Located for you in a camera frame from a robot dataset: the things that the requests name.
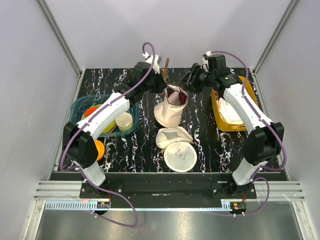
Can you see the aluminium frame post right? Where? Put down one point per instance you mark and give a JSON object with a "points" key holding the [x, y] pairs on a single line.
{"points": [[276, 33]]}

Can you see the cream laundry bag brown trim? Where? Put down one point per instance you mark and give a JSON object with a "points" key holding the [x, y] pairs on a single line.
{"points": [[169, 115]]}

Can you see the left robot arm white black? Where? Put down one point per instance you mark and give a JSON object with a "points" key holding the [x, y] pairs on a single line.
{"points": [[79, 138]]}

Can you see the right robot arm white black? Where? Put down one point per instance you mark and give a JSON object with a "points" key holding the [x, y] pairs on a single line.
{"points": [[265, 137]]}

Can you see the aluminium front rail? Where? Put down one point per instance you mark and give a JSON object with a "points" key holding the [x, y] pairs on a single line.
{"points": [[72, 195]]}

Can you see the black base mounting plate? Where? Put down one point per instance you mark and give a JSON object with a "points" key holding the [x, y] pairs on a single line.
{"points": [[177, 190]]}

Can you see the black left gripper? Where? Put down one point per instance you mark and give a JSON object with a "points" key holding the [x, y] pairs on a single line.
{"points": [[161, 84]]}

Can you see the cream paper cup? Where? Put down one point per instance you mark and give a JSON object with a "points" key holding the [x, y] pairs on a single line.
{"points": [[124, 121]]}

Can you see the aluminium frame post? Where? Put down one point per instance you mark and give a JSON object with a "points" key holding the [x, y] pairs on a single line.
{"points": [[59, 36], [276, 33]]}

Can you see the dark maroon bra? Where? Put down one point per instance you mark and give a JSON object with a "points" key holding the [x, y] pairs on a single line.
{"points": [[175, 95]]}

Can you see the orange bowl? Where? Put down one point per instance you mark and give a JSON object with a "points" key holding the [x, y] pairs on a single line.
{"points": [[100, 148]]}

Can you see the orange translucent cup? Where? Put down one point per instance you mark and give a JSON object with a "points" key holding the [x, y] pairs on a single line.
{"points": [[89, 111]]}

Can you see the yellow-green plate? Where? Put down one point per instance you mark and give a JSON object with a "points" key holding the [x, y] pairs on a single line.
{"points": [[109, 128]]}

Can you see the aluminium frame post left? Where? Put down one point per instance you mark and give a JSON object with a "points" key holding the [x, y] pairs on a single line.
{"points": [[59, 36]]}

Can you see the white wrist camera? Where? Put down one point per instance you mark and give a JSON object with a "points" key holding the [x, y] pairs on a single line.
{"points": [[153, 60], [205, 64]]}

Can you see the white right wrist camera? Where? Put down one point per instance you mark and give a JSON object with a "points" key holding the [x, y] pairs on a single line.
{"points": [[205, 64]]}

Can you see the teal transparent plastic container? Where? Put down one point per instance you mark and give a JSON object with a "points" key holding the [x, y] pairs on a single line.
{"points": [[82, 104]]}

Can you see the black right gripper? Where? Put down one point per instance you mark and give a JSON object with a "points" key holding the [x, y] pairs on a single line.
{"points": [[195, 70]]}

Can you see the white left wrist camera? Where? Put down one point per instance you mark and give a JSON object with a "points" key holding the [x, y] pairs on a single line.
{"points": [[153, 60]]}

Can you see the yellow plastic bin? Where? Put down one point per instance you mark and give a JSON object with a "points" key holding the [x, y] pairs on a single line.
{"points": [[221, 124]]}

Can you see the white mesh laundry bag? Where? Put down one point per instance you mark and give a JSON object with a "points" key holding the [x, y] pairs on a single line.
{"points": [[178, 153]]}

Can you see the white cloth in bin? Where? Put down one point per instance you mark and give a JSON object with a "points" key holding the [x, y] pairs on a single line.
{"points": [[228, 113]]}

